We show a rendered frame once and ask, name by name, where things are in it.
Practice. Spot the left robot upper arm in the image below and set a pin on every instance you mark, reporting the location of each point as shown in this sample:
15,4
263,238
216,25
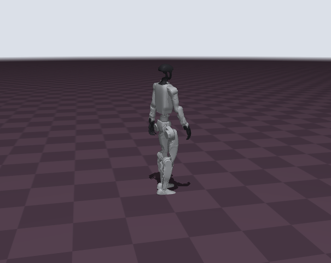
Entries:
153,95

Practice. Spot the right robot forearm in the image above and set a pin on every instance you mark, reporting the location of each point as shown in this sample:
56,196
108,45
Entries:
181,117

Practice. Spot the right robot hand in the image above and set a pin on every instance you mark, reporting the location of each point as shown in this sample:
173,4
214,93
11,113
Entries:
188,131

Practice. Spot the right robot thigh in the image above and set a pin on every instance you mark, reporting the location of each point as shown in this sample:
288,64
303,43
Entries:
172,136

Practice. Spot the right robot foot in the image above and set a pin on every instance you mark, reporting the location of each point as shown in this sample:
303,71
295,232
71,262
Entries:
161,192

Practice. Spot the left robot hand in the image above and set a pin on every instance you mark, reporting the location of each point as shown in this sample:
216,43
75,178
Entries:
151,127

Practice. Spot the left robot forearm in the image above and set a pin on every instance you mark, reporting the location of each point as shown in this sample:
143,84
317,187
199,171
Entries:
152,112

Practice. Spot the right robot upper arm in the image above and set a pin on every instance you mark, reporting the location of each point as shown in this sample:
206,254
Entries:
173,93

